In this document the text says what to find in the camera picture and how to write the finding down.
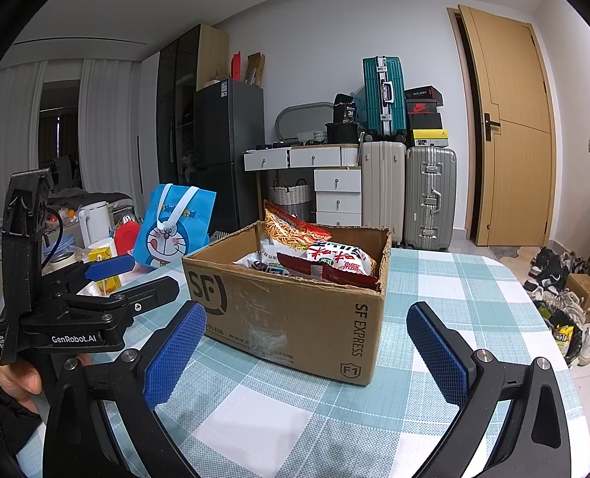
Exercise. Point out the white dressing table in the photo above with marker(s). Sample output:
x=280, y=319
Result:
x=337, y=199

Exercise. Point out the dark wardrobe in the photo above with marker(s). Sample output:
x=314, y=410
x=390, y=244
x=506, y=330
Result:
x=175, y=109

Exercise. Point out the white suitcase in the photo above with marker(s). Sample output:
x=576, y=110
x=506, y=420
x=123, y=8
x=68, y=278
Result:
x=382, y=194

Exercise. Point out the woven laundry basket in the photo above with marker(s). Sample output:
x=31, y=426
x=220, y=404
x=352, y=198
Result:
x=290, y=196

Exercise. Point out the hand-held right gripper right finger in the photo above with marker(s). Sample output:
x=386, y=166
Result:
x=437, y=353

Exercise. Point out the blue cartoon tote bag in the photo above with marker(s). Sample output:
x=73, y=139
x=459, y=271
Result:
x=195, y=229

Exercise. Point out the plain black shoe box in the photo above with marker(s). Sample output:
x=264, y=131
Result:
x=424, y=121

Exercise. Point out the slim brown box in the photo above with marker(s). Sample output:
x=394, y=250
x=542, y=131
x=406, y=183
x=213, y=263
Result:
x=255, y=67

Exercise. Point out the person's left forearm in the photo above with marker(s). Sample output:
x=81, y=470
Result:
x=6, y=428

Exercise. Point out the red gift box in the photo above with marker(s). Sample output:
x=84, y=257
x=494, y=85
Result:
x=125, y=241

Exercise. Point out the silver suitcase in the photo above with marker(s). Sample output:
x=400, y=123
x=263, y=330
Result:
x=429, y=199

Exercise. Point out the wooden door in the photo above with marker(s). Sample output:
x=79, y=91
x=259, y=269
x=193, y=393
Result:
x=519, y=159

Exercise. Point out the purple grape candy packet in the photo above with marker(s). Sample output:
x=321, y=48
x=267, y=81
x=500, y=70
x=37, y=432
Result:
x=250, y=260

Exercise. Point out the black labelled bag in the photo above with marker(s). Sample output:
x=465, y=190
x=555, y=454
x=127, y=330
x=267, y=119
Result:
x=345, y=109

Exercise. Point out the red logo shoe box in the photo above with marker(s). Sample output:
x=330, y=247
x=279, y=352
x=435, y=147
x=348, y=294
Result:
x=423, y=108

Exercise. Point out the red sandwich cookie packet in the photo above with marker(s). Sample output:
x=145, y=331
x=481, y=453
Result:
x=335, y=276

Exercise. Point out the oval framed mirror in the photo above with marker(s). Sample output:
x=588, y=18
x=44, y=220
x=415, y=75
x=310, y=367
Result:
x=281, y=124

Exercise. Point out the red gold noodle snack packet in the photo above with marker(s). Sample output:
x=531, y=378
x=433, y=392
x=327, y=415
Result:
x=295, y=229

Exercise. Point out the yellow drink carton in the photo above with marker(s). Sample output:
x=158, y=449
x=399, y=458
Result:
x=106, y=284

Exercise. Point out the small brown cardboard box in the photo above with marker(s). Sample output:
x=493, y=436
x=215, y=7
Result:
x=585, y=291

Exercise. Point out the slim red box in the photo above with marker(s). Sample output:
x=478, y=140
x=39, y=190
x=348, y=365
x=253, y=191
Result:
x=235, y=64

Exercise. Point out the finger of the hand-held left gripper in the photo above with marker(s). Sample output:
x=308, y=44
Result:
x=145, y=291
x=110, y=265

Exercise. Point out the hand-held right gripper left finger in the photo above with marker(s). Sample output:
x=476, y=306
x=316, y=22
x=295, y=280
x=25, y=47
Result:
x=175, y=353

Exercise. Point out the black plastic bag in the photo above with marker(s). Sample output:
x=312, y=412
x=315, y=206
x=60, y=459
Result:
x=564, y=333

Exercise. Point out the person's left hand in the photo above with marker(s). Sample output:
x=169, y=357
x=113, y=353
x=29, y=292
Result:
x=18, y=381

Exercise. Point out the teal suitcase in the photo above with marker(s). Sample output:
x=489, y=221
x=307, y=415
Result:
x=384, y=99

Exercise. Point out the white electric kettle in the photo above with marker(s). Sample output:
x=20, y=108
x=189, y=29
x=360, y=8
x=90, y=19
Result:
x=95, y=221

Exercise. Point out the yellow black shoe box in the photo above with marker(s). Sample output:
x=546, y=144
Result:
x=429, y=138

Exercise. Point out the dark grey fridge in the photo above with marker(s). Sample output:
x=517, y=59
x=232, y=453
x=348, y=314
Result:
x=227, y=159

